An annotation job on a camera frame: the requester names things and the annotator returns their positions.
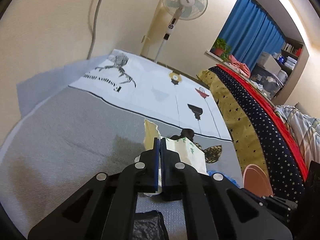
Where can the black plastic bag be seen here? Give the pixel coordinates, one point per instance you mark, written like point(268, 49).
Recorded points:
point(149, 225)

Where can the plaid grey quilt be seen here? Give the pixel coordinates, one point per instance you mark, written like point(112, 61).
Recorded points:
point(304, 129)

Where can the blue plastic bag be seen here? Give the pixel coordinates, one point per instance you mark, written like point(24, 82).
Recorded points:
point(218, 176)

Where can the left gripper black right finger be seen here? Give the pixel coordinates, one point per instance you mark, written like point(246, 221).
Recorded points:
point(215, 209)

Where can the blue curtain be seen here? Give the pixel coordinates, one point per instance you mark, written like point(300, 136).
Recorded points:
point(250, 31)

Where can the potted green plant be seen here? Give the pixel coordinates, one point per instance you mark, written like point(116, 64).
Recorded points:
point(221, 49)

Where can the grey white printed floor mat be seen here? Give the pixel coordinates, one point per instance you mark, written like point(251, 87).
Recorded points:
point(96, 124)

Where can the pink clothes on sill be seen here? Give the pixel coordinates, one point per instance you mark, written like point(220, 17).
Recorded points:
point(241, 67)

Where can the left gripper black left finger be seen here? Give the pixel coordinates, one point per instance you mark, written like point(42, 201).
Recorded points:
point(104, 208)

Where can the bed with starry cover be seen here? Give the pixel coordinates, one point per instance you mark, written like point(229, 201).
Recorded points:
point(259, 136)

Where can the white paper bag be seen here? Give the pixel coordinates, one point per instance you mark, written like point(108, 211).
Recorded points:
point(182, 144)

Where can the shelf with boxes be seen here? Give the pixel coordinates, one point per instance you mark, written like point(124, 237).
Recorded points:
point(272, 71)

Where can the white standing fan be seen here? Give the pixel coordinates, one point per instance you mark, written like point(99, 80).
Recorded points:
point(185, 10)

